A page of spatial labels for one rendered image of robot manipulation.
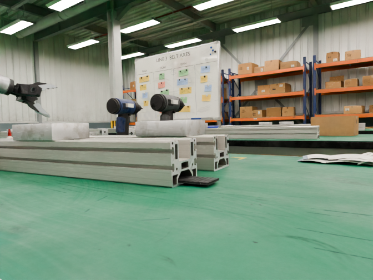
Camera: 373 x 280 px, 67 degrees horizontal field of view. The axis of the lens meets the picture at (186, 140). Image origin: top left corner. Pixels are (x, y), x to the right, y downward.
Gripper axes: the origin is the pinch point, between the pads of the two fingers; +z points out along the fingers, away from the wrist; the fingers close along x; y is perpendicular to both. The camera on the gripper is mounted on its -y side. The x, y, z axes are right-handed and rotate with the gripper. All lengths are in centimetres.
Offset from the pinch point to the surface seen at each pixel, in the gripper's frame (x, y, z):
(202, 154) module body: 24, -91, -4
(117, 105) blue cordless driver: 5.9, -48.6, -0.4
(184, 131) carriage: 19, -87, -7
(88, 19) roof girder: -493, 707, 365
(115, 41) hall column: -397, 579, 400
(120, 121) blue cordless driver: 10.8, -46.4, 3.9
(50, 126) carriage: 23, -66, -29
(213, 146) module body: 22, -94, -4
